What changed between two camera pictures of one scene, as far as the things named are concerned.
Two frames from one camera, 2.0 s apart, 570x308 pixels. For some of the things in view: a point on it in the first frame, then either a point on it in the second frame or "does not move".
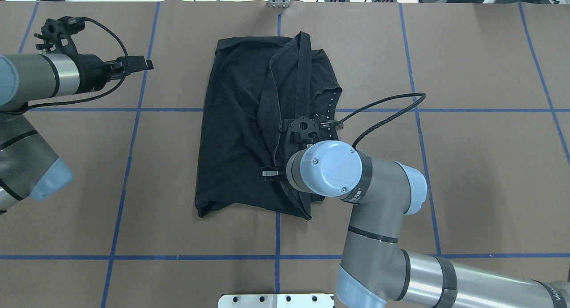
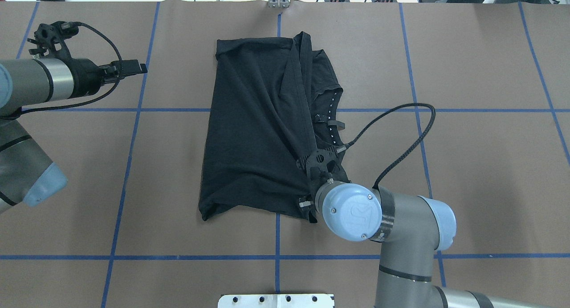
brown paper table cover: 475,95 does not move
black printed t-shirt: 254,84 does not move
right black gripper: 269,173 -> 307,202
